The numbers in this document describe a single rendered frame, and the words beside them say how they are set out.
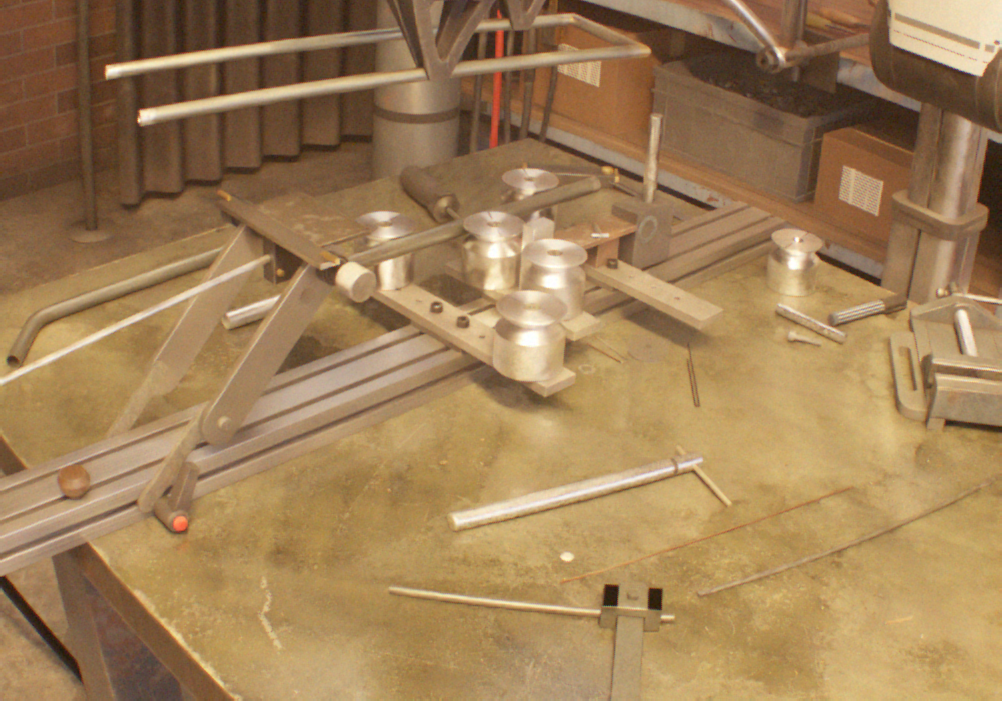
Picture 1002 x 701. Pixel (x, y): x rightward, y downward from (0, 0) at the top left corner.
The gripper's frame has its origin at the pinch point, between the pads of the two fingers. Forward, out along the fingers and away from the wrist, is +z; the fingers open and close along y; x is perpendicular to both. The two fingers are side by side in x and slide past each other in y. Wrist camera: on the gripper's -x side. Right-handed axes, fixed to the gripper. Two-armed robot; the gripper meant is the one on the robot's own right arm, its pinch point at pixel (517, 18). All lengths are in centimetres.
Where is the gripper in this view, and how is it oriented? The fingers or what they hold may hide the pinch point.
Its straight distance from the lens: 97.2
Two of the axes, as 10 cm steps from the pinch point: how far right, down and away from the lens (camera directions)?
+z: -0.6, 9.0, 4.4
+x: 8.8, -1.6, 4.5
